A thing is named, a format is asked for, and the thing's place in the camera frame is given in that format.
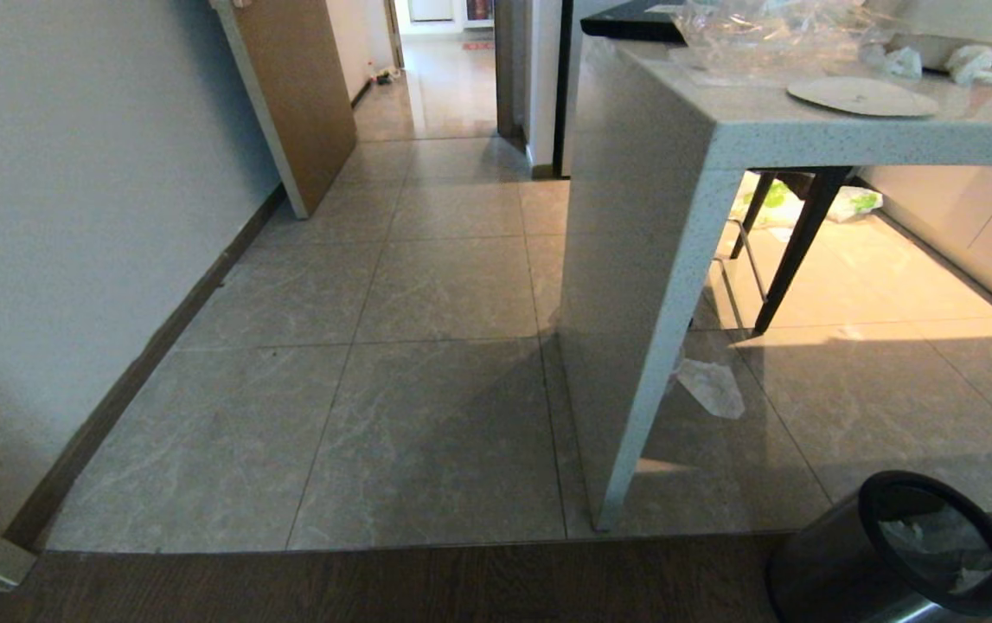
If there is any beige cabinet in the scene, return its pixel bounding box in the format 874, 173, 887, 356
857, 166, 992, 338

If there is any black round trash bin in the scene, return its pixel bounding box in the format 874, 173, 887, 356
765, 471, 992, 623

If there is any grey speckled stone table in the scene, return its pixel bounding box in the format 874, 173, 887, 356
557, 35, 992, 532

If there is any white green plastic bag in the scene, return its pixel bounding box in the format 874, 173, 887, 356
731, 171, 884, 229

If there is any white container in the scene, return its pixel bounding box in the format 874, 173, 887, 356
864, 0, 992, 72

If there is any crumpled plastic wrap on floor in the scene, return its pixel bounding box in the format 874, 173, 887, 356
674, 355, 746, 421

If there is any round white plate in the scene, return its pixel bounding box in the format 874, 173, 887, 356
786, 76, 940, 119

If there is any crumpled white tissue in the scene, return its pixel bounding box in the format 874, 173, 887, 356
945, 44, 992, 86

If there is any clear crumpled plastic bag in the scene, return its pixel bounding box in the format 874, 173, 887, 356
674, 0, 894, 77

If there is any brown wooden door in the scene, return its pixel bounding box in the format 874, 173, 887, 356
210, 0, 358, 220

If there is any black tray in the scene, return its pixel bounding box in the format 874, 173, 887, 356
580, 0, 688, 43

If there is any clear trash bag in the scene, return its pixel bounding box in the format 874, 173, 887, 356
878, 504, 992, 596

